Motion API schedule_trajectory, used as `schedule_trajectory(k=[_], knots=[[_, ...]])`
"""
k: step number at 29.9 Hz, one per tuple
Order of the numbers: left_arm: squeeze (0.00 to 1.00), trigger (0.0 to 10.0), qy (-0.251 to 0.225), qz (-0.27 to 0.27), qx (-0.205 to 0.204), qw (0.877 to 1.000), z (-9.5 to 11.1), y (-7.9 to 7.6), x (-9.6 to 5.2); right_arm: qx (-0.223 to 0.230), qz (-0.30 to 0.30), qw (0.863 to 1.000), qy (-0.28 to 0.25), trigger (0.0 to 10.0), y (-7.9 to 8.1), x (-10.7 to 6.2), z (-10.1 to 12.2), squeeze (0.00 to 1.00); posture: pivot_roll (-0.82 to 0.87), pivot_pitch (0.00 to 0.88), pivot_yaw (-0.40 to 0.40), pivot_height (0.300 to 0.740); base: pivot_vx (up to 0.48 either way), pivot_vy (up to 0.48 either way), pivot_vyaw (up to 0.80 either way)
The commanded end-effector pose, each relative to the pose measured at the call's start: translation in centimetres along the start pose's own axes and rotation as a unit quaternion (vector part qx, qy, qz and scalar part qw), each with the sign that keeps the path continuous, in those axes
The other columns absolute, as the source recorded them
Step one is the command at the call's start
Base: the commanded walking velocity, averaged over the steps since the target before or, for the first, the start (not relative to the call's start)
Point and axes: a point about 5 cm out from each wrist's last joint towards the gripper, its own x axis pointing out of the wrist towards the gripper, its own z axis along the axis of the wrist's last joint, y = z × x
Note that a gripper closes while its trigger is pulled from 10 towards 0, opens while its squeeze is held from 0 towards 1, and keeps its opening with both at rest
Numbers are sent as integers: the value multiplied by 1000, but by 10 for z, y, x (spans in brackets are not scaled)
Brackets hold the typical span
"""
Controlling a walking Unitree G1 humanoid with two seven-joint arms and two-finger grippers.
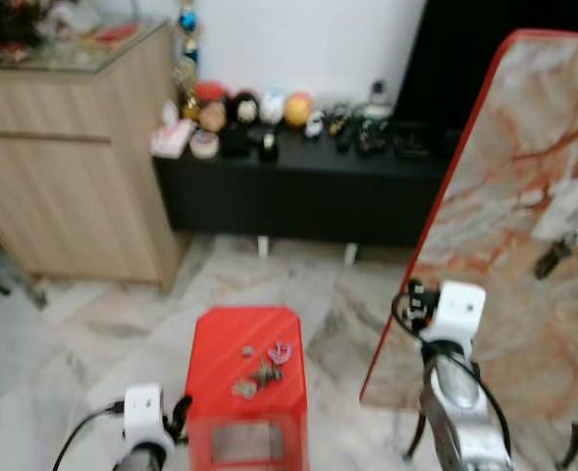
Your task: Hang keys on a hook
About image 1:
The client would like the roll of tape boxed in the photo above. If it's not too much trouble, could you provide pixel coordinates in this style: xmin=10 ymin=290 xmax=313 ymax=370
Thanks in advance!
xmin=190 ymin=132 xmax=219 ymax=159

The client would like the clear jar with red lid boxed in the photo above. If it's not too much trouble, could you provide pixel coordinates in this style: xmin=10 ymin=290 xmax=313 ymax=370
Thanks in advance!
xmin=195 ymin=80 xmax=229 ymax=133

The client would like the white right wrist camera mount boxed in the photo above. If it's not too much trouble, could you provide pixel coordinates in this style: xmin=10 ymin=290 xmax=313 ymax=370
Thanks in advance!
xmin=433 ymin=282 xmax=488 ymax=345

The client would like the black low console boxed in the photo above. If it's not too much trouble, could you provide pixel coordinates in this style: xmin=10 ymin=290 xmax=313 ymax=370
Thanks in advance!
xmin=153 ymin=123 xmax=466 ymax=266

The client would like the small panda figurine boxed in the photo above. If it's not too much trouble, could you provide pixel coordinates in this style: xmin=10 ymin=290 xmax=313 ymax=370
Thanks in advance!
xmin=305 ymin=111 xmax=327 ymax=138

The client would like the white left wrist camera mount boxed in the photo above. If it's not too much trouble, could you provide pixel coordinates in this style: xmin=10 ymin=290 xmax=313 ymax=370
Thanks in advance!
xmin=122 ymin=385 xmax=168 ymax=448

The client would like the white paper label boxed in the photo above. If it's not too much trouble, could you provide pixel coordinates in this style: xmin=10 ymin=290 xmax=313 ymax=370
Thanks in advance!
xmin=532 ymin=182 xmax=578 ymax=246

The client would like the black round plush toy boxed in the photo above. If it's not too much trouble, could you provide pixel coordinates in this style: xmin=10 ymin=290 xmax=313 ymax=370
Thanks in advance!
xmin=228 ymin=90 xmax=262 ymax=127

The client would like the yellow round plush toy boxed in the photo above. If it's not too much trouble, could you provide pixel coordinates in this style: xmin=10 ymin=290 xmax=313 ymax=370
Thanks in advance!
xmin=284 ymin=91 xmax=314 ymax=129

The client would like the black television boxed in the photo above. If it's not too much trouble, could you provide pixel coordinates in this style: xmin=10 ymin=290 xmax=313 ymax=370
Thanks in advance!
xmin=392 ymin=0 xmax=578 ymax=129

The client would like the marble table with red edge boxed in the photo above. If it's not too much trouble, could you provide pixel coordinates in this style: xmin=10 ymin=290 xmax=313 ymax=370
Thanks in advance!
xmin=359 ymin=29 xmax=578 ymax=470

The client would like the gold and blue trophy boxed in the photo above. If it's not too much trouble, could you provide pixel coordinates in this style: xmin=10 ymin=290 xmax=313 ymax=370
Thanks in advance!
xmin=176 ymin=0 xmax=203 ymax=109

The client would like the pink white tissue box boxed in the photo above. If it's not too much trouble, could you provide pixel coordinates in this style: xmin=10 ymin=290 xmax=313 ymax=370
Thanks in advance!
xmin=151 ymin=103 xmax=196 ymax=158

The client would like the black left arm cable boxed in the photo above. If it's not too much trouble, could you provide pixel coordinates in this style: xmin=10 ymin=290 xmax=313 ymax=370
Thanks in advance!
xmin=53 ymin=400 xmax=125 ymax=471

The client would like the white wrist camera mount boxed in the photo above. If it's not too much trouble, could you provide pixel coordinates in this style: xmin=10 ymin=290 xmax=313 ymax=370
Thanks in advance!
xmin=433 ymin=282 xmax=488 ymax=345
xmin=122 ymin=385 xmax=168 ymax=448

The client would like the white round plush toy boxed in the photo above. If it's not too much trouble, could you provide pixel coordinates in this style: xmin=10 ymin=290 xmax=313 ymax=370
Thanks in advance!
xmin=259 ymin=88 xmax=288 ymax=127

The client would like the light wooden cabinet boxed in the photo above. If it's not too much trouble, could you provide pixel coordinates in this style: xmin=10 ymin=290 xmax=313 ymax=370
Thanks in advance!
xmin=0 ymin=20 xmax=196 ymax=290

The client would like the red plastic stool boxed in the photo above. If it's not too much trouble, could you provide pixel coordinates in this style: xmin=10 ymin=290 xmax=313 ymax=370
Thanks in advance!
xmin=185 ymin=306 xmax=309 ymax=471

